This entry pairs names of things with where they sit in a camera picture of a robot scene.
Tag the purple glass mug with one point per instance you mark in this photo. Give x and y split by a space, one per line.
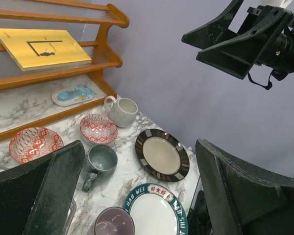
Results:
113 221

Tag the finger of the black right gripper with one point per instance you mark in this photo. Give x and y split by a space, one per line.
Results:
215 31
235 56

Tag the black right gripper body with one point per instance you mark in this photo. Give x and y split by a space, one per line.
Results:
264 38

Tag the yellow book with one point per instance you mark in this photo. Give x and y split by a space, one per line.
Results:
35 49

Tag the red patterned bowl near mug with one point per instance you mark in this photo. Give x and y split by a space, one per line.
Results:
98 129

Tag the red patterned bowl far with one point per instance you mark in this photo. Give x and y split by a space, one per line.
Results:
32 143

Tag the green rimmed white plate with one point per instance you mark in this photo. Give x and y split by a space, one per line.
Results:
155 210

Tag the dark rimmed beige plate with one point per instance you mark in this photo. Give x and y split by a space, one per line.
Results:
162 155

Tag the grey-green ceramic mug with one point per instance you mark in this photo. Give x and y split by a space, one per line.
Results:
100 164

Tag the white speckled mug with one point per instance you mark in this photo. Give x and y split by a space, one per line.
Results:
122 111

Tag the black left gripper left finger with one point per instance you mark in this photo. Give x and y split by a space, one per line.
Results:
35 197

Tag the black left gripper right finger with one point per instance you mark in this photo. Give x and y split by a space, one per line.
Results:
240 198

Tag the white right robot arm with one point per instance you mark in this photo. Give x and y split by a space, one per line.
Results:
266 37

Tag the wooden shelf rack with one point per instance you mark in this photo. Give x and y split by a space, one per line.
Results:
25 96

